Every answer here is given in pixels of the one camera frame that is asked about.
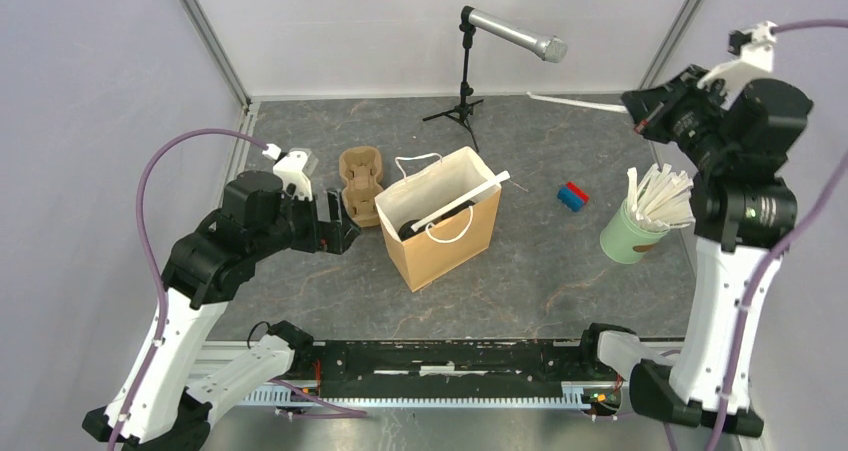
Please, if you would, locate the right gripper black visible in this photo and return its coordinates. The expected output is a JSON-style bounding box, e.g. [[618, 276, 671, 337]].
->
[[624, 63, 738, 172]]

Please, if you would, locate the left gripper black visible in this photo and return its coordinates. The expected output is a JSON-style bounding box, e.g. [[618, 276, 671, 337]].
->
[[251, 184, 362, 260]]

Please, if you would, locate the black lid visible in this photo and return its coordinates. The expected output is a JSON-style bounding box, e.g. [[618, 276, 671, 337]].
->
[[445, 200, 474, 218], [397, 220, 425, 242]]

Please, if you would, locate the white straw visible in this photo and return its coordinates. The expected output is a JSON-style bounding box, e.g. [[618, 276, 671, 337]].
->
[[525, 92, 628, 114], [411, 170, 511, 232]]

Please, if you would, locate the brown paper bag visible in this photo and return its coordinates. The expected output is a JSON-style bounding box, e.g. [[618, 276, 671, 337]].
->
[[375, 146, 504, 292]]

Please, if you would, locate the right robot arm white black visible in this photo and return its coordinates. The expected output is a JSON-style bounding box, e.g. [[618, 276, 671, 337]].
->
[[577, 65, 813, 437]]

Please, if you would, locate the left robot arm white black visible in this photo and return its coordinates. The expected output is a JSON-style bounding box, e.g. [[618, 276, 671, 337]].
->
[[82, 171, 361, 450]]

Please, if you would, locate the cardboard cup carrier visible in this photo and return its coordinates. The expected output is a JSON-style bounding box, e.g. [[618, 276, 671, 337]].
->
[[339, 146, 384, 228]]

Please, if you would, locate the white wrapped straws bundle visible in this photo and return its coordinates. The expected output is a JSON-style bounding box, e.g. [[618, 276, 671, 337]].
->
[[623, 163, 695, 233]]

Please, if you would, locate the blue red block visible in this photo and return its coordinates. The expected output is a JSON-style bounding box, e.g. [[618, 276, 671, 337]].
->
[[557, 181, 589, 212]]

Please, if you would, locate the silver microphone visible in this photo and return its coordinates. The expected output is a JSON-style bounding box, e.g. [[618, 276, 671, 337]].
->
[[460, 6, 568, 63]]

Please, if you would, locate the green cup holder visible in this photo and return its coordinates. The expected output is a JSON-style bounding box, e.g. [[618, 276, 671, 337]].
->
[[599, 202, 669, 264]]

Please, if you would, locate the black microphone tripod stand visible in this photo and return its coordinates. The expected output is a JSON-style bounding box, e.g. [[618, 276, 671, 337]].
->
[[422, 21, 483, 152]]

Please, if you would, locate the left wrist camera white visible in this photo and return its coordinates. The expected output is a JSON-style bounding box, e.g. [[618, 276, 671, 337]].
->
[[262, 143, 318, 201]]

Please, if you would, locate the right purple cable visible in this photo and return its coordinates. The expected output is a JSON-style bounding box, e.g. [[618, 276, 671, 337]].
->
[[662, 18, 848, 451]]

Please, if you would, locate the purple cable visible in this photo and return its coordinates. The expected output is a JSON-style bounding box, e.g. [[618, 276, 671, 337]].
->
[[105, 128, 270, 451], [662, 18, 848, 451]]

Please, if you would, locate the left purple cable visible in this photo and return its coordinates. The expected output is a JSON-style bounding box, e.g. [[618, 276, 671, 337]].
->
[[105, 128, 270, 451]]

